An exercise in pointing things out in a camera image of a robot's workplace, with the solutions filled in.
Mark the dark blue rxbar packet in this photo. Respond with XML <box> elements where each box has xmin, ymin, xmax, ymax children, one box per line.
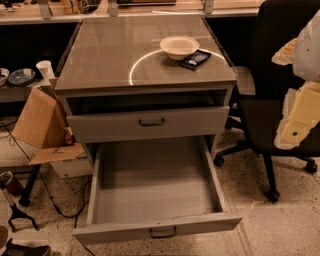
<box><xmin>180</xmin><ymin>50</ymin><xmax>211</xmax><ymax>70</ymax></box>

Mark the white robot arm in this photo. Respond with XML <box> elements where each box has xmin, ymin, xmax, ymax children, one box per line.
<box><xmin>272</xmin><ymin>10</ymin><xmax>320</xmax><ymax>150</ymax></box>

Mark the grey upper drawer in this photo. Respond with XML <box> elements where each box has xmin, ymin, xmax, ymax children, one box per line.
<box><xmin>66</xmin><ymin>92</ymin><xmax>229</xmax><ymax>143</ymax></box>

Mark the grey open lower drawer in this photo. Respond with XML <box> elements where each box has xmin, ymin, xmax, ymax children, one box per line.
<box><xmin>74</xmin><ymin>136</ymin><xmax>242</xmax><ymax>245</ymax></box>

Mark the grey drawer cabinet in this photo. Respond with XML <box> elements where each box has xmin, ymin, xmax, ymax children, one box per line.
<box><xmin>55</xmin><ymin>15</ymin><xmax>236</xmax><ymax>160</ymax></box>

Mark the black office chair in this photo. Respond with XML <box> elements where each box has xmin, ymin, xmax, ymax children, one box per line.
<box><xmin>214</xmin><ymin>0</ymin><xmax>320</xmax><ymax>202</ymax></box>

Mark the white paper bowl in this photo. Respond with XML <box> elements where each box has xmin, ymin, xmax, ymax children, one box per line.
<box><xmin>159</xmin><ymin>36</ymin><xmax>199</xmax><ymax>60</ymax></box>

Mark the brown cardboard box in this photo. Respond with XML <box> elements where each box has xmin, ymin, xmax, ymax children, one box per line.
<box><xmin>13</xmin><ymin>85</ymin><xmax>93</xmax><ymax>178</ymax></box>

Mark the white paper cup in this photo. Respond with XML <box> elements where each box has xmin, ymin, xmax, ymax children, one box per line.
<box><xmin>36</xmin><ymin>60</ymin><xmax>55</xmax><ymax>80</ymax></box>

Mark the dark blue plate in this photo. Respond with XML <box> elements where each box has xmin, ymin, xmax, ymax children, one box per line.
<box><xmin>8</xmin><ymin>68</ymin><xmax>36</xmax><ymax>87</ymax></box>

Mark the black table leg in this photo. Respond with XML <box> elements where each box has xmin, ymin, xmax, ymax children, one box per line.
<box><xmin>19</xmin><ymin>164</ymin><xmax>41</xmax><ymax>207</ymax></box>

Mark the white bowl at left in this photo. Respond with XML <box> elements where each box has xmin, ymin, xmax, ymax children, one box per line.
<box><xmin>0</xmin><ymin>68</ymin><xmax>10</xmax><ymax>87</ymax></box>

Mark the wooden back desk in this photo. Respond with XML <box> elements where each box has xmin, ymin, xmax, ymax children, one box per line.
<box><xmin>0</xmin><ymin>0</ymin><xmax>265</xmax><ymax>25</ymax></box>

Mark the black stand foot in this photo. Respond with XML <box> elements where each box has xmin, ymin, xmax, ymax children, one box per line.
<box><xmin>0</xmin><ymin>181</ymin><xmax>40</xmax><ymax>232</ymax></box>

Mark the black floor cable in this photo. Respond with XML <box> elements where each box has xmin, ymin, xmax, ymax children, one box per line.
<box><xmin>0</xmin><ymin>118</ymin><xmax>98</xmax><ymax>256</ymax></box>

